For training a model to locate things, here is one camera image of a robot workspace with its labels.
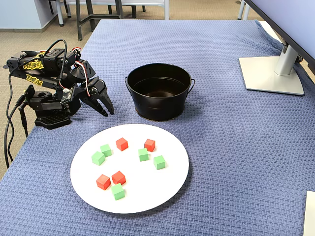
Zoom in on black metal bucket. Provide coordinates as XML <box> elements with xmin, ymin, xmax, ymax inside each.
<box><xmin>125</xmin><ymin>63</ymin><xmax>196</xmax><ymax>122</ymax></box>

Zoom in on red cube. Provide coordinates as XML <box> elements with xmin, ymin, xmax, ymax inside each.
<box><xmin>95</xmin><ymin>174</ymin><xmax>112</xmax><ymax>191</ymax></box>
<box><xmin>111</xmin><ymin>171</ymin><xmax>126</xmax><ymax>185</ymax></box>
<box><xmin>115</xmin><ymin>137</ymin><xmax>129</xmax><ymax>151</ymax></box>
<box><xmin>144</xmin><ymin>138</ymin><xmax>156</xmax><ymax>152</ymax></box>

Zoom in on green cube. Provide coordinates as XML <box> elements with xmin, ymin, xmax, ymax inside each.
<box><xmin>99</xmin><ymin>144</ymin><xmax>113</xmax><ymax>157</ymax></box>
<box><xmin>153</xmin><ymin>155</ymin><xmax>166</xmax><ymax>170</ymax></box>
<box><xmin>91</xmin><ymin>151</ymin><xmax>106</xmax><ymax>166</ymax></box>
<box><xmin>137</xmin><ymin>147</ymin><xmax>150</xmax><ymax>162</ymax></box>
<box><xmin>111</xmin><ymin>183</ymin><xmax>126</xmax><ymax>201</ymax></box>

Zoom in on blue woven table cloth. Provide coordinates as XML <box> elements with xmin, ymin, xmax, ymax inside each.
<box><xmin>0</xmin><ymin>19</ymin><xmax>315</xmax><ymax>236</ymax></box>

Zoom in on white table leg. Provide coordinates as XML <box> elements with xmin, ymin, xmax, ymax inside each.
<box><xmin>54</xmin><ymin>0</ymin><xmax>65</xmax><ymax>27</ymax></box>

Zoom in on black power cable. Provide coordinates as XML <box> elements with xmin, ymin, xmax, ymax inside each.
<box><xmin>18</xmin><ymin>102</ymin><xmax>29</xmax><ymax>138</ymax></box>

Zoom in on thick black plug cable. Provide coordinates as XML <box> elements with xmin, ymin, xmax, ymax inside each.
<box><xmin>3</xmin><ymin>68</ymin><xmax>27</xmax><ymax>169</ymax></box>

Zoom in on black chair legs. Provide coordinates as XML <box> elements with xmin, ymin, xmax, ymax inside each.
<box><xmin>48</xmin><ymin>0</ymin><xmax>72</xmax><ymax>19</ymax></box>

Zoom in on white flat board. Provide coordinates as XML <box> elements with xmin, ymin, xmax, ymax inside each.
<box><xmin>303</xmin><ymin>190</ymin><xmax>315</xmax><ymax>236</ymax></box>

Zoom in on white round plate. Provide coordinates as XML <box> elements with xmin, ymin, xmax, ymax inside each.
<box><xmin>70</xmin><ymin>123</ymin><xmax>190</xmax><ymax>214</ymax></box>

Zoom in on computer monitor screen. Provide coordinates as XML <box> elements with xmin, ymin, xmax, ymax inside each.
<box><xmin>243</xmin><ymin>0</ymin><xmax>315</xmax><ymax>62</ymax></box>

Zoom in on thin black camera cable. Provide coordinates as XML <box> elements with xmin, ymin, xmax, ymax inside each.
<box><xmin>41</xmin><ymin>38</ymin><xmax>68</xmax><ymax>90</ymax></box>

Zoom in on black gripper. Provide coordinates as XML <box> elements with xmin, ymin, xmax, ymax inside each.
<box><xmin>66</xmin><ymin>78</ymin><xmax>115</xmax><ymax>117</ymax></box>

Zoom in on white metal furniture leg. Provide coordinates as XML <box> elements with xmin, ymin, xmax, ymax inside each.
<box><xmin>237</xmin><ymin>0</ymin><xmax>251</xmax><ymax>21</ymax></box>

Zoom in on silver monitor stand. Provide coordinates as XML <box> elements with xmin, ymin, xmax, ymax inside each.
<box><xmin>238</xmin><ymin>39</ymin><xmax>305</xmax><ymax>96</ymax></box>

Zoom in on red white servo wire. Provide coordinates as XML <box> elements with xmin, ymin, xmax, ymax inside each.
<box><xmin>73</xmin><ymin>46</ymin><xmax>91</xmax><ymax>97</ymax></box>

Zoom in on dark grey table frame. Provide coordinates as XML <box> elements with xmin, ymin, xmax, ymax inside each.
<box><xmin>75</xmin><ymin>0</ymin><xmax>137</xmax><ymax>42</ymax></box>

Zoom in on white table light blue top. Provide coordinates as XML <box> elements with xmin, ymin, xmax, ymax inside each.
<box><xmin>66</xmin><ymin>0</ymin><xmax>170</xmax><ymax>20</ymax></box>

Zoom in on bare wrist camera circuit board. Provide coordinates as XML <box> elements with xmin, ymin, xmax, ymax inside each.
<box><xmin>60</xmin><ymin>87</ymin><xmax>75</xmax><ymax>106</ymax></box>

